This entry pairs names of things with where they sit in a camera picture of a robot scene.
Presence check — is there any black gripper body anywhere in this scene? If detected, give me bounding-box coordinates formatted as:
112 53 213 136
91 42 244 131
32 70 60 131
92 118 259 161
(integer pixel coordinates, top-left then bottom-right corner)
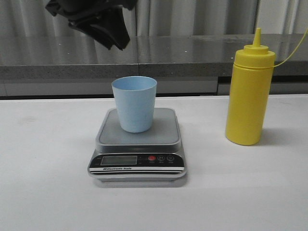
45 0 136 28

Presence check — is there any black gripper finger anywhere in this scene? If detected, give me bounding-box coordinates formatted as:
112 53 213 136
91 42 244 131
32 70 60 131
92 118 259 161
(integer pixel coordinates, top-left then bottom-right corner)
83 18 114 50
103 8 130 50

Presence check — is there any light blue plastic cup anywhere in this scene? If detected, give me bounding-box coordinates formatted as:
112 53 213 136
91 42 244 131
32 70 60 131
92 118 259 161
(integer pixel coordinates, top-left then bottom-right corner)
112 76 157 133

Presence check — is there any yellow squeeze bottle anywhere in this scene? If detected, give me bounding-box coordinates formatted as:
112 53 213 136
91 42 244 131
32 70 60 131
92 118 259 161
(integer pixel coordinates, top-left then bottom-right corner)
225 27 308 146

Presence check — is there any silver digital kitchen scale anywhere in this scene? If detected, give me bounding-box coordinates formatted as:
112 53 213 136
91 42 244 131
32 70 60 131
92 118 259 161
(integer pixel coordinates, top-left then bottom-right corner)
88 108 187 182

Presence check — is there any grey pleated curtain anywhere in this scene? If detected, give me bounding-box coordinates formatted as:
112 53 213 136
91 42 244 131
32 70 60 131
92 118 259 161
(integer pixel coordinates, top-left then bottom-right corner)
0 0 308 38

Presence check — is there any grey stone counter ledge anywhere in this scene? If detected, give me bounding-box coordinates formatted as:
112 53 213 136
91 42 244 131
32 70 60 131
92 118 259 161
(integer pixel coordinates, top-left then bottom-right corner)
0 33 308 97

